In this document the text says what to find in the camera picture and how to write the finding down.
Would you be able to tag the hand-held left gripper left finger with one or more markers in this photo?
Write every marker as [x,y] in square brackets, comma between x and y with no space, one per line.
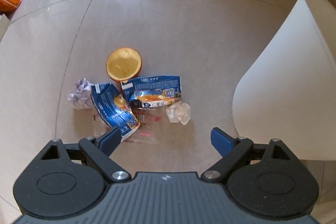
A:
[111,140]

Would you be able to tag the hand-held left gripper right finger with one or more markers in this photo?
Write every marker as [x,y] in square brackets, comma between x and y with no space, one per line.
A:
[220,141]

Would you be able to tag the crushed tall blue juice carton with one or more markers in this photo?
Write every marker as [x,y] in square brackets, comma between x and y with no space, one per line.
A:
[110,106]

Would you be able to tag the transparent plastic wrapper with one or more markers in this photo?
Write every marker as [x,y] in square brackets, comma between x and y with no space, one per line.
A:
[147,127]

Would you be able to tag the small clear plastic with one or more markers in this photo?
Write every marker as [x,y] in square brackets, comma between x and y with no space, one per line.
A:
[178,112]

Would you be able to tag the white paper ball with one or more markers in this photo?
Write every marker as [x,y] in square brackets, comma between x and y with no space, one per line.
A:
[80,95]

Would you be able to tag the wide blue juice carton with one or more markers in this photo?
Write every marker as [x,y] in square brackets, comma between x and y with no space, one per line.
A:
[155,87]

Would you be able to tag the hollow orange peel half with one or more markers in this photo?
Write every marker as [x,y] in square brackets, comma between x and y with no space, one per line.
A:
[123,64]

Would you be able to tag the white plastic trash bin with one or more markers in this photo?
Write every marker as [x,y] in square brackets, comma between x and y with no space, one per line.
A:
[283,82]

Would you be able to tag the orange plastic bag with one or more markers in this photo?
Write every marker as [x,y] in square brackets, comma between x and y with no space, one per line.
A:
[8,2]

